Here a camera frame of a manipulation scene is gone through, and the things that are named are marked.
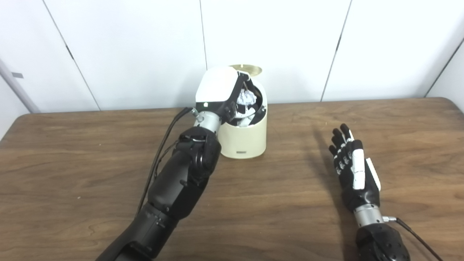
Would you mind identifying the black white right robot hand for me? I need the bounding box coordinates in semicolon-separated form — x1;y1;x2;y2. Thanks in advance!
328;124;382;212

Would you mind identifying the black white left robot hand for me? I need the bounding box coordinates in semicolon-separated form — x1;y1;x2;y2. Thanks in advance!
195;66;267;127

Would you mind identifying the white paper ball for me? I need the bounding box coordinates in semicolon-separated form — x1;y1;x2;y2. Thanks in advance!
236;91;257;106

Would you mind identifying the round cream bin lid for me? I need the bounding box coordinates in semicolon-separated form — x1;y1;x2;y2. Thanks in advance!
229;64;262;76

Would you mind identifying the black bin liner bag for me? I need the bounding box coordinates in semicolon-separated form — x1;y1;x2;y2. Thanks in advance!
232;85;268;127

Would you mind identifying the cream-colored bin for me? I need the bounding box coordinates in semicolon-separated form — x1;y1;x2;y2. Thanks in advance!
217;78;268;159

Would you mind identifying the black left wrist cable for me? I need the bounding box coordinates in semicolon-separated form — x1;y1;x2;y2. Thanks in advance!
136;107;198;218

